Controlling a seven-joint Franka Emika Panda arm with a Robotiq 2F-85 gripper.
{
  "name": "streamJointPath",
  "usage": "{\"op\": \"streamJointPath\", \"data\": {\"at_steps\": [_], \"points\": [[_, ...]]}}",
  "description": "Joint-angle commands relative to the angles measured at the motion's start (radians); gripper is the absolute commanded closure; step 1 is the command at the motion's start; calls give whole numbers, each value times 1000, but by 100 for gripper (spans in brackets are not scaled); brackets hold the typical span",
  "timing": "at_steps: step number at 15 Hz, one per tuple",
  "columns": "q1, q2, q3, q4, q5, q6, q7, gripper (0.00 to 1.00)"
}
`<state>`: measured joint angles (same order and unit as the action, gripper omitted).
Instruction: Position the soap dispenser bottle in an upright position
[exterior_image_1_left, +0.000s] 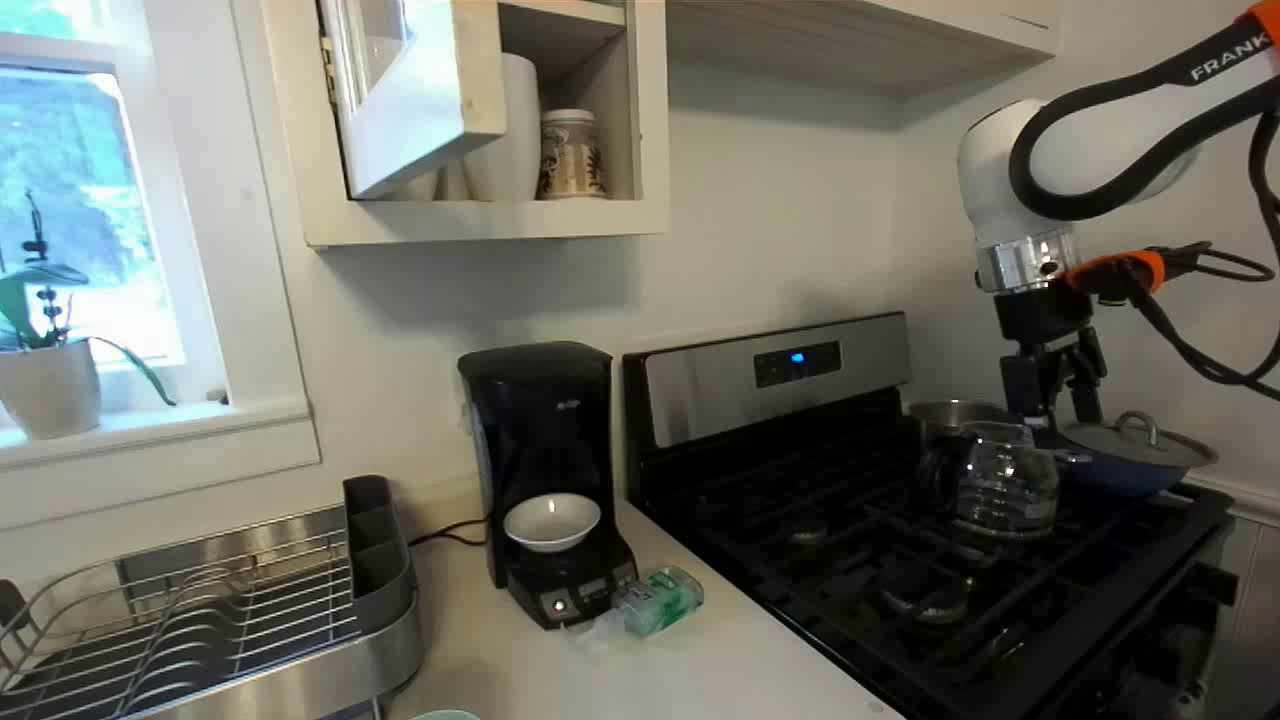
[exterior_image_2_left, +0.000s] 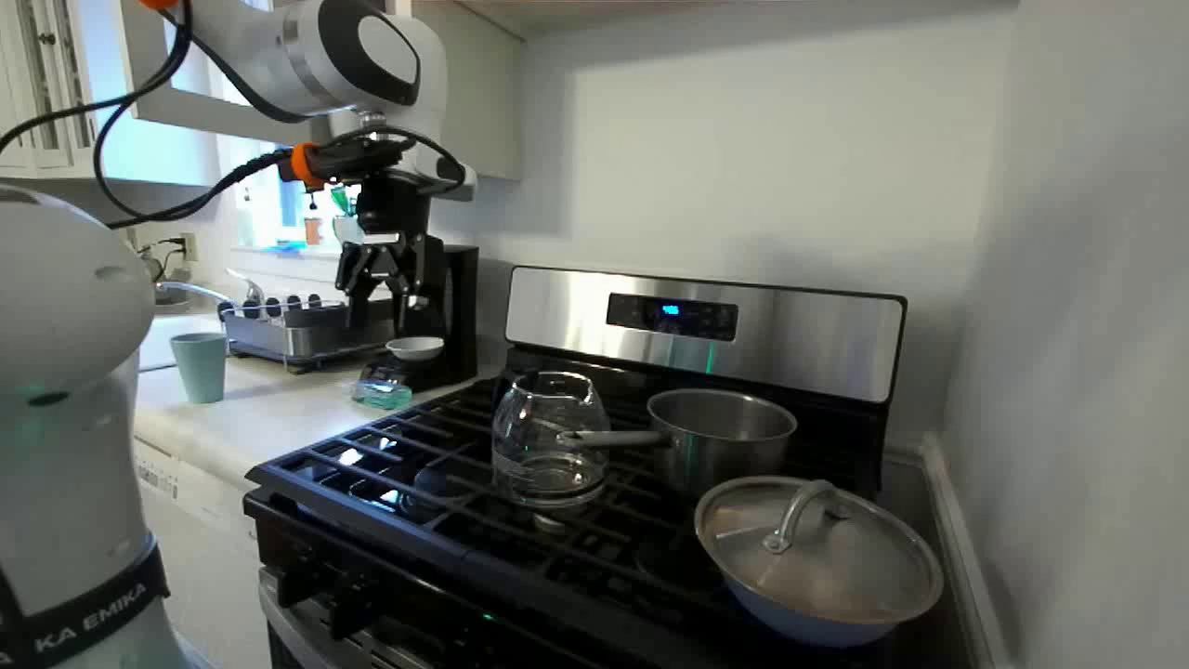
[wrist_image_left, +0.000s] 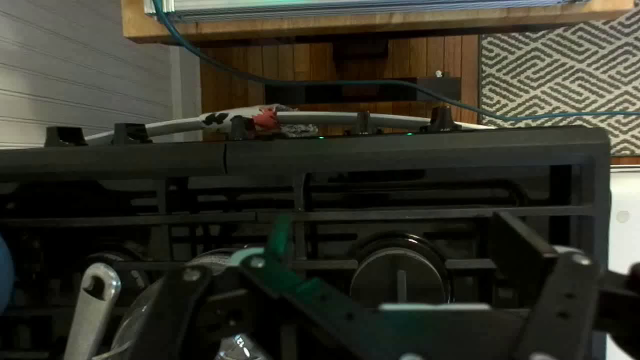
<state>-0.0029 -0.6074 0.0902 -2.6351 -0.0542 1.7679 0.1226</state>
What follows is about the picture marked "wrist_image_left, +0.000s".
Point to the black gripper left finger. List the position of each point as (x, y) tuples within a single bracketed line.
[(201, 301)]

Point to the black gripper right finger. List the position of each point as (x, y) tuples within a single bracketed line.
[(567, 306)]

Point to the white curved rod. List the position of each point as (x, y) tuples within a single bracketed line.
[(187, 125)]

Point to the blue frying pan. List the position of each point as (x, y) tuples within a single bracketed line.
[(5, 272)]

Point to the black gas stove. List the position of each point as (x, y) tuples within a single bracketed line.
[(400, 152)]

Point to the black white patterned rug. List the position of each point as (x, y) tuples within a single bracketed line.
[(561, 73)]

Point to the brown wooden furniture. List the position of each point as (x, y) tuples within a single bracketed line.
[(321, 30)]

